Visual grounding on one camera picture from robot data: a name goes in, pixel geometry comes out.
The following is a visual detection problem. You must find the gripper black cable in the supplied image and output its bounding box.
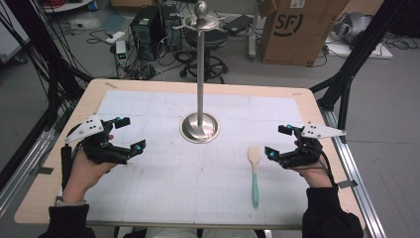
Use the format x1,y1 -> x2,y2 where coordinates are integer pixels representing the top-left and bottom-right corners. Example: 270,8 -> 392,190
59,123 -> 83,191
290,148 -> 337,186

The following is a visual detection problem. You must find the black flat laptop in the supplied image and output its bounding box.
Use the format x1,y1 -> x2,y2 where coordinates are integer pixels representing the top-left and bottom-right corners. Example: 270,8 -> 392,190
222,13 -> 254,37

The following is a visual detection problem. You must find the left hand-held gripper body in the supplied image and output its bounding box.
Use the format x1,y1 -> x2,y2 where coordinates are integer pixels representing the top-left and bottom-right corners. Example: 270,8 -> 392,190
64,114 -> 133,166

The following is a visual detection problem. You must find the bundle of floor cables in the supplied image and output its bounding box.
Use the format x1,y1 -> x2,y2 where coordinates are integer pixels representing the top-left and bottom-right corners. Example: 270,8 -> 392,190
86,29 -> 186,81

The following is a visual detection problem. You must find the metal utensil stand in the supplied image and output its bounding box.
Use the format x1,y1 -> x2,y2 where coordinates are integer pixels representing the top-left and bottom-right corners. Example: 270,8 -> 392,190
173,0 -> 221,145

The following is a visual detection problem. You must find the white flat board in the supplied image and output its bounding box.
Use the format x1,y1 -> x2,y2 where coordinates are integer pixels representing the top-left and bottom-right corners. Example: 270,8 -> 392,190
325,33 -> 394,60

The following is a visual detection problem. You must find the white power strip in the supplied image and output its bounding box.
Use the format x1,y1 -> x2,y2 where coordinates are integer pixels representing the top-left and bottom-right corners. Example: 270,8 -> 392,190
105,31 -> 127,45

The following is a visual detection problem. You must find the white gridded mat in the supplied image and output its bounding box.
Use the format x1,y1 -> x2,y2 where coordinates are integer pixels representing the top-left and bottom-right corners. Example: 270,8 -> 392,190
83,89 -> 310,228

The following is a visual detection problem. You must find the grey bag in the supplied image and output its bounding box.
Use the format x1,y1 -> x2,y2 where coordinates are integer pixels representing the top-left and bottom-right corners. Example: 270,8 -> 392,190
331,11 -> 373,45

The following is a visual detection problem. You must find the person's right hand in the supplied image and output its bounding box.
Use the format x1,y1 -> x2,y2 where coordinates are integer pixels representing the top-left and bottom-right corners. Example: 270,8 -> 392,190
296,154 -> 336,190

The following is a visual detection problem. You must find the black swivel stool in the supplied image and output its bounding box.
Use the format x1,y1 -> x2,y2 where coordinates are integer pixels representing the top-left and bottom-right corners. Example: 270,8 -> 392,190
179,28 -> 230,84

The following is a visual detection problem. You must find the cardboard box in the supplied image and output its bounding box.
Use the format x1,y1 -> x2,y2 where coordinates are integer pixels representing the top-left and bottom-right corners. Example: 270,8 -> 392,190
259,0 -> 352,67

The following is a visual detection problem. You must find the black computer tower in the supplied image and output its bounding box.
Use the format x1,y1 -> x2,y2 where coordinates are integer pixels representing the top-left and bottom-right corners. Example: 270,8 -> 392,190
130,4 -> 166,62
159,3 -> 183,53

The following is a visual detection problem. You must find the person's left hand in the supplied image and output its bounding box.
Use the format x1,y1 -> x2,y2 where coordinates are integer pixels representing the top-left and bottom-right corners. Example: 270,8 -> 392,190
61,145 -> 117,204

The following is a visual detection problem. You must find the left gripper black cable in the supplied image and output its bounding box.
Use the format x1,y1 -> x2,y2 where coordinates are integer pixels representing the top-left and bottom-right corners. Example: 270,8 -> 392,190
59,123 -> 83,191

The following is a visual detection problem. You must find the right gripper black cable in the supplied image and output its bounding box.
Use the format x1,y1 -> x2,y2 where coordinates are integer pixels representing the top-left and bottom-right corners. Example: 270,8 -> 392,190
290,148 -> 337,186

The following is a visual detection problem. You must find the black frame strut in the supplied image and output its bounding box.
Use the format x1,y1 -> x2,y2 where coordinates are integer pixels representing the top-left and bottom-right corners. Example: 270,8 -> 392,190
309,0 -> 412,133
4,0 -> 95,133

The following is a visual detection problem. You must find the wooden spatula with green handle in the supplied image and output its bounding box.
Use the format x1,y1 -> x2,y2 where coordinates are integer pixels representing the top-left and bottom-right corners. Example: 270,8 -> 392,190
247,146 -> 263,209

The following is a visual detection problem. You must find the white metal post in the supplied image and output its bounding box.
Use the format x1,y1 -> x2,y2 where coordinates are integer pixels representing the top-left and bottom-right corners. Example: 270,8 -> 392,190
247,0 -> 263,61

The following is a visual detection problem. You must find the white device with green light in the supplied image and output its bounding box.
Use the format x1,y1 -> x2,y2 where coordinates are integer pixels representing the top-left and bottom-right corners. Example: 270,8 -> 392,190
115,40 -> 129,67

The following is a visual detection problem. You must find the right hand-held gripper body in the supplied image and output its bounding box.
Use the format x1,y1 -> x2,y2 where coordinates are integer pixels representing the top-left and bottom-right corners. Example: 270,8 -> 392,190
279,121 -> 348,170

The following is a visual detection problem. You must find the aluminium rail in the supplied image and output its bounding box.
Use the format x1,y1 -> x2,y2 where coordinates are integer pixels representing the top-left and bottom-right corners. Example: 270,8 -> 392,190
317,107 -> 388,238
0,110 -> 67,217

